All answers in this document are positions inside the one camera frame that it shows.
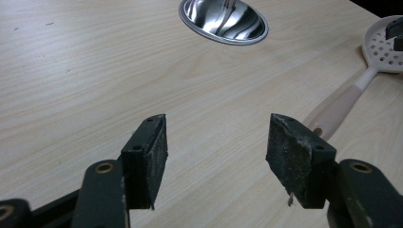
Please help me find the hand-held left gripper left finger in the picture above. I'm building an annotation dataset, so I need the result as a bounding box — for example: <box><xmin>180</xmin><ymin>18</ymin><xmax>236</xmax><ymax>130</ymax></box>
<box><xmin>70</xmin><ymin>113</ymin><xmax>169</xmax><ymax>228</ymax></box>

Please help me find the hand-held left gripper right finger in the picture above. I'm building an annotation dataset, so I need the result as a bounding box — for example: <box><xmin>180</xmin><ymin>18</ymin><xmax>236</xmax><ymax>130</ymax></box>
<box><xmin>265</xmin><ymin>113</ymin><xmax>403</xmax><ymax>228</ymax></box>

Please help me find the cream slotted spoon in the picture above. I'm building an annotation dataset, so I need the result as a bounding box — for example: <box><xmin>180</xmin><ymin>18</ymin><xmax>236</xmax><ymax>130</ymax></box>
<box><xmin>303</xmin><ymin>14</ymin><xmax>403</xmax><ymax>143</ymax></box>

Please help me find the stainless steel bowl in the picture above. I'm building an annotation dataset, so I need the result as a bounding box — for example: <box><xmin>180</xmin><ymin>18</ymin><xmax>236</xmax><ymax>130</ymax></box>
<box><xmin>178</xmin><ymin>0</ymin><xmax>270</xmax><ymax>46</ymax></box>

